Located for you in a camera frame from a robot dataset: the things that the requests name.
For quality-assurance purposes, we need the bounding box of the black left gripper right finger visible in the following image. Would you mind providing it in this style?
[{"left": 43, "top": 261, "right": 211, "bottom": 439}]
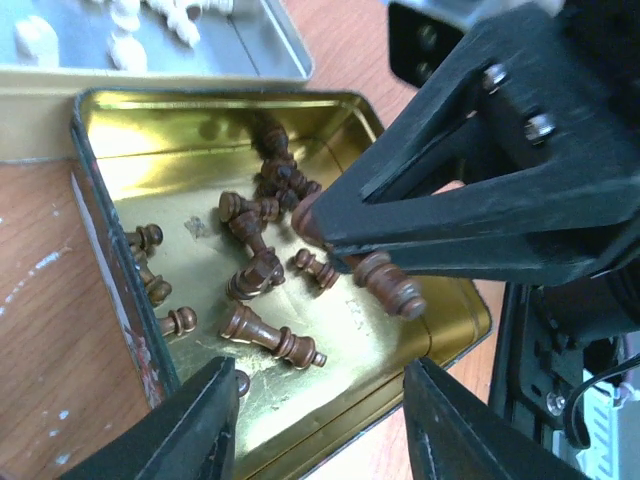
[{"left": 403, "top": 358, "right": 585, "bottom": 480}]

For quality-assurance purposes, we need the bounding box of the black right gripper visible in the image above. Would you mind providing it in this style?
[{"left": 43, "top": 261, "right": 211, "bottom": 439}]
[{"left": 309, "top": 1, "right": 639, "bottom": 285}]

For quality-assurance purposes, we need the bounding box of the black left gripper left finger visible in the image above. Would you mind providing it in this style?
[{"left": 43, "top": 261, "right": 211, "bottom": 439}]
[{"left": 61, "top": 357, "right": 239, "bottom": 479}]

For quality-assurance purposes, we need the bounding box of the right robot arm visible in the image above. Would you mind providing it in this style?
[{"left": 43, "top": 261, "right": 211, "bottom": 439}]
[{"left": 297, "top": 1, "right": 639, "bottom": 479}]

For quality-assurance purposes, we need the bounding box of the pile of dark chess pieces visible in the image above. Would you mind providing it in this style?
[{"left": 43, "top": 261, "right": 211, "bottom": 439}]
[{"left": 122, "top": 112, "right": 429, "bottom": 399}]

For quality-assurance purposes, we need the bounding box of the pile of white chess pieces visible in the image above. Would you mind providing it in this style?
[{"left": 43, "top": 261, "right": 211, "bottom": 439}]
[{"left": 1, "top": 1, "right": 244, "bottom": 76}]

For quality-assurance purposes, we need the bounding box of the dark wooden bishop piece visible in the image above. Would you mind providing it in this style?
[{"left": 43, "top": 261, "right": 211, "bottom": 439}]
[{"left": 218, "top": 303, "right": 327, "bottom": 369}]

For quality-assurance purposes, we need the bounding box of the dark wooden rook piece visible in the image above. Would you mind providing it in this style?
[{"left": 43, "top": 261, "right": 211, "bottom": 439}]
[{"left": 226, "top": 248, "right": 285, "bottom": 301}]

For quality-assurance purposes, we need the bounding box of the gold tin tray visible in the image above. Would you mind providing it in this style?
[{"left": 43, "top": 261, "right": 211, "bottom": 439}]
[{"left": 71, "top": 90, "right": 492, "bottom": 479}]

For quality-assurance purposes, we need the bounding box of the silver tin tray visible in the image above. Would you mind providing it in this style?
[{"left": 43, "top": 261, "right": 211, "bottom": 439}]
[{"left": 1, "top": 1, "right": 314, "bottom": 163}]

